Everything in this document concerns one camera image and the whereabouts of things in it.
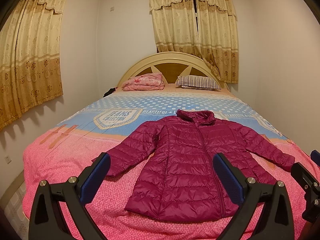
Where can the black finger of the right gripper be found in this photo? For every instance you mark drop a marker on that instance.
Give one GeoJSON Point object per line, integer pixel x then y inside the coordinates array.
{"type": "Point", "coordinates": [310, 185]}

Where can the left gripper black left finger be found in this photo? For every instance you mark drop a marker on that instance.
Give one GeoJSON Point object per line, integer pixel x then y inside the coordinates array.
{"type": "Point", "coordinates": [47, 220]}

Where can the magenta quilted puffer jacket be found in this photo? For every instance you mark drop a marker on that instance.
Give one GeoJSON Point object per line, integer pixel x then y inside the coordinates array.
{"type": "Point", "coordinates": [178, 183]}

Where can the beige curtain left window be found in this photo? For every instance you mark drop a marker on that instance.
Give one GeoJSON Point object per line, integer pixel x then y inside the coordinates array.
{"type": "Point", "coordinates": [30, 57]}

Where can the striped pillow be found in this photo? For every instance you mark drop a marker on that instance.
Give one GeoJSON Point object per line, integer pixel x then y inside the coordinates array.
{"type": "Point", "coordinates": [199, 82]}

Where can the folded pink floral blanket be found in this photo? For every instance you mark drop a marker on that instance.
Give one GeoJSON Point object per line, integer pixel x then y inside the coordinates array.
{"type": "Point", "coordinates": [151, 81]}

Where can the cream wooden headboard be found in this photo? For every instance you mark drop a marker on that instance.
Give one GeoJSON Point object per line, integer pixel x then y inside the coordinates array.
{"type": "Point", "coordinates": [171, 65]}

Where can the beige curtain behind headboard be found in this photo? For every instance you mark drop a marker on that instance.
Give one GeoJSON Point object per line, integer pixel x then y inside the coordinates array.
{"type": "Point", "coordinates": [204, 28]}

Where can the white wall socket low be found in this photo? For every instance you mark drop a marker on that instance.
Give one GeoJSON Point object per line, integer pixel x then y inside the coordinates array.
{"type": "Point", "coordinates": [7, 159]}

